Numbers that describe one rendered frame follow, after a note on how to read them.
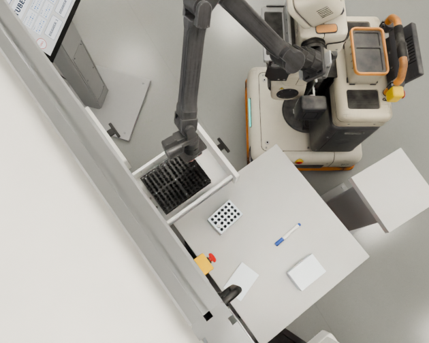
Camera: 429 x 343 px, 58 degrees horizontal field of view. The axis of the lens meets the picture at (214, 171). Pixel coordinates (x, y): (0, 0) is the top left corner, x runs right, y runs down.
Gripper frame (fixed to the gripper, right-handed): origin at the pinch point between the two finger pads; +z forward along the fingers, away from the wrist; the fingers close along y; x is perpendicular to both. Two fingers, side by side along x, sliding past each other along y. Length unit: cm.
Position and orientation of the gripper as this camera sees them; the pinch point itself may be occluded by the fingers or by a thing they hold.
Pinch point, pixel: (191, 156)
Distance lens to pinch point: 150.9
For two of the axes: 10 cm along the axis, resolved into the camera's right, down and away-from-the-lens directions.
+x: 6.0, 7.8, -1.9
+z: -0.5, 2.7, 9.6
